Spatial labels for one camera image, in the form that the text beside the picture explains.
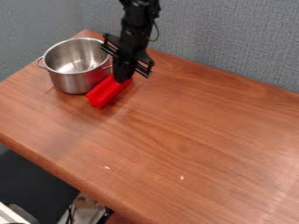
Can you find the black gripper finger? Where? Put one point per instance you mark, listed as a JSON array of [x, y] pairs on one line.
[[126, 71], [116, 65]]

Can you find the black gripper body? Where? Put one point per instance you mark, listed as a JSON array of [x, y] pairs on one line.
[[129, 52]]

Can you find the red block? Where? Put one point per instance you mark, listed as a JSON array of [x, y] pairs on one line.
[[105, 91]]

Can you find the stainless steel pot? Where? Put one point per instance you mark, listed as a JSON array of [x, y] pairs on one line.
[[76, 64]]

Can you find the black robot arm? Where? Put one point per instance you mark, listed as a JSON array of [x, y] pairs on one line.
[[137, 21]]

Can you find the white object at corner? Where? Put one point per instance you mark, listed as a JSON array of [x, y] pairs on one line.
[[12, 214]]

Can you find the white table leg frame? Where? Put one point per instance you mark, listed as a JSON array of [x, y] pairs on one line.
[[85, 211]]

